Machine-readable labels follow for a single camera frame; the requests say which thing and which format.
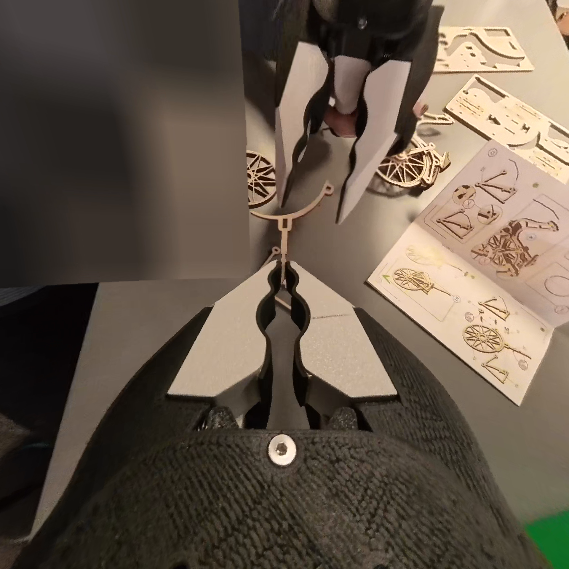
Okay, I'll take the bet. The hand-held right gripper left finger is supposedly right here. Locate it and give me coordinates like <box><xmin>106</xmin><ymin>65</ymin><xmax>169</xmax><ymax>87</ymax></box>
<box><xmin>167</xmin><ymin>261</ymin><xmax>282</xmax><ymax>408</ymax></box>

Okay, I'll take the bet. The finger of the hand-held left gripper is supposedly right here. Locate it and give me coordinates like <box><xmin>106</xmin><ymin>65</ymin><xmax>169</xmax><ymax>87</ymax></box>
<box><xmin>273</xmin><ymin>41</ymin><xmax>337</xmax><ymax>209</ymax></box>
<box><xmin>335</xmin><ymin>55</ymin><xmax>414</xmax><ymax>224</ymax></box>

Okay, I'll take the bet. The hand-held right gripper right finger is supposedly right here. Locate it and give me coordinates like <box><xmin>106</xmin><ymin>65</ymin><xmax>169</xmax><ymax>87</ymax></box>
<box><xmin>286</xmin><ymin>260</ymin><xmax>398</xmax><ymax>402</ymax></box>

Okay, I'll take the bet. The wooden spoked wheel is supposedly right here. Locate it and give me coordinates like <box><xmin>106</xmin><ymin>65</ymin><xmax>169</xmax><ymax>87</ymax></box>
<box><xmin>247</xmin><ymin>150</ymin><xmax>285</xmax><ymax>210</ymax></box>

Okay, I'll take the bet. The wooden arc part with stem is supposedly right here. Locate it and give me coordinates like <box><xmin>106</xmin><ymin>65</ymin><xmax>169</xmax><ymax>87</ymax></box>
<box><xmin>250</xmin><ymin>180</ymin><xmax>335</xmax><ymax>285</ymax></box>

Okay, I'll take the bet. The wooden bicycle model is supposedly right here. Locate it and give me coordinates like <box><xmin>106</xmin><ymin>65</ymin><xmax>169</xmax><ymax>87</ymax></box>
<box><xmin>369</xmin><ymin>110</ymin><xmax>450</xmax><ymax>195</ymax></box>

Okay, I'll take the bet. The wooden cut-out parts sheet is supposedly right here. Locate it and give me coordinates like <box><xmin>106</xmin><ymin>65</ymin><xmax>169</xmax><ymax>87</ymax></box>
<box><xmin>445</xmin><ymin>75</ymin><xmax>569</xmax><ymax>169</ymax></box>
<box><xmin>433</xmin><ymin>26</ymin><xmax>535</xmax><ymax>75</ymax></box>

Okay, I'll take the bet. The person's left hand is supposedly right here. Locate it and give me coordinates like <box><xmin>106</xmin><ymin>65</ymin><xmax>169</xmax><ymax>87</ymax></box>
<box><xmin>324</xmin><ymin>107</ymin><xmax>362</xmax><ymax>137</ymax></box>

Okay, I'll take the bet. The paper instruction booklet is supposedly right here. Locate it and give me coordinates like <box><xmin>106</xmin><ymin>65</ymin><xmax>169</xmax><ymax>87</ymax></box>
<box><xmin>366</xmin><ymin>139</ymin><xmax>569</xmax><ymax>407</ymax></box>

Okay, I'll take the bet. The green plastic bin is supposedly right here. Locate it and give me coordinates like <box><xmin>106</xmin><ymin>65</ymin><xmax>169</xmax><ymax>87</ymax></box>
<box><xmin>522</xmin><ymin>516</ymin><xmax>569</xmax><ymax>569</ymax></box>

